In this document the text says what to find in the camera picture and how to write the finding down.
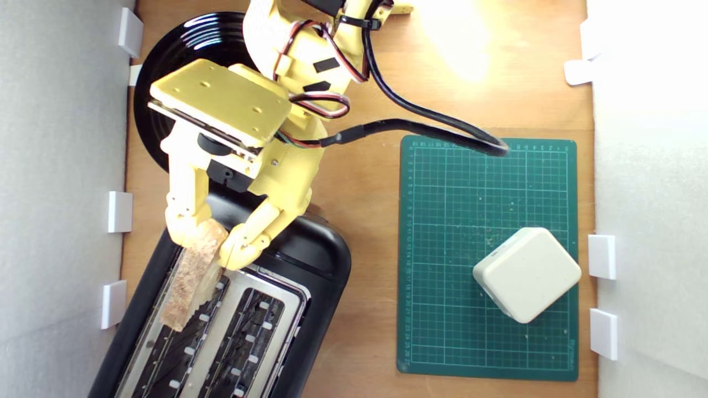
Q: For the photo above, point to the black two-slot toaster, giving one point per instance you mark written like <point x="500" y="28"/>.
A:
<point x="310" y="260"/>

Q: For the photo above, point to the brown bread slice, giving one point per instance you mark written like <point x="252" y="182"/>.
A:
<point x="191" y="276"/>

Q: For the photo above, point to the yellow gripper camera mount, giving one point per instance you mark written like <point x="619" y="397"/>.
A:
<point x="221" y="99"/>

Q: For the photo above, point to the green cutting mat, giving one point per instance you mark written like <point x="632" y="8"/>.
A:
<point x="453" y="221"/>

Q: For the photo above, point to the white wall clip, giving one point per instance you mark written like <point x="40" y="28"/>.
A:
<point x="604" y="334"/>
<point x="602" y="257"/>
<point x="578" y="72"/>
<point x="120" y="211"/>
<point x="114" y="304"/>
<point x="587" y="40"/>
<point x="130" y="32"/>

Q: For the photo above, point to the black round plate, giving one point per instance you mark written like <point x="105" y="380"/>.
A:
<point x="166" y="66"/>

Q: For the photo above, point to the white square block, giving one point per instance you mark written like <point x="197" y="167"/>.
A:
<point x="525" y="273"/>

